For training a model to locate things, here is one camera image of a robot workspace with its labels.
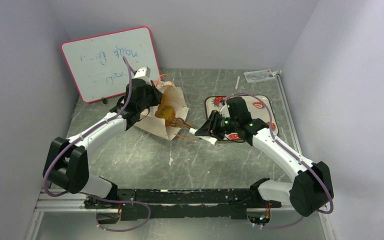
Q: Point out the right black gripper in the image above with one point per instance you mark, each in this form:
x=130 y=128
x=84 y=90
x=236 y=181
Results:
x=212 y=124

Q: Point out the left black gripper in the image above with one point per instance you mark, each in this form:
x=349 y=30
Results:
x=158 y=95

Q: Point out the yellow fake bread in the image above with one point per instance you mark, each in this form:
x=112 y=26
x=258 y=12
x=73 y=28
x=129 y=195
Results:
x=167 y=113

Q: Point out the paper bag with orange handles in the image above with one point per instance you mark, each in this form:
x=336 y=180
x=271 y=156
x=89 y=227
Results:
x=173 y=96

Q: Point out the metal serving tongs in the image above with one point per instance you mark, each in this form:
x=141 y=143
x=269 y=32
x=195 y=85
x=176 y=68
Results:
x=192 y=130

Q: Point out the strawberry print tray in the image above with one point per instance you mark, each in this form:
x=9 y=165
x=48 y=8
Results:
x=257 y=109

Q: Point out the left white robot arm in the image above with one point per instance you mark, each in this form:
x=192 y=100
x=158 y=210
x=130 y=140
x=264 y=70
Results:
x=67 y=163

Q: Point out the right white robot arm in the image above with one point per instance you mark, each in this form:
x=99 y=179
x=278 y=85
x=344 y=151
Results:
x=310 y=189

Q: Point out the small white stick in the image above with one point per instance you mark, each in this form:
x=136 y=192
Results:
x=237 y=83

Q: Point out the red framed whiteboard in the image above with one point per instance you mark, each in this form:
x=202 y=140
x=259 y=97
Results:
x=97 y=66

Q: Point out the white card on table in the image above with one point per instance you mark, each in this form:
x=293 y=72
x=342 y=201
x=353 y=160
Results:
x=260 y=76

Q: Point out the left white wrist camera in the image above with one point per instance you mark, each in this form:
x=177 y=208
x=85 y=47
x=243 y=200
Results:
x=143 y=73

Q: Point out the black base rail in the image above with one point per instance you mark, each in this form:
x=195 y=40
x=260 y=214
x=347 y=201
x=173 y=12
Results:
x=135 y=204

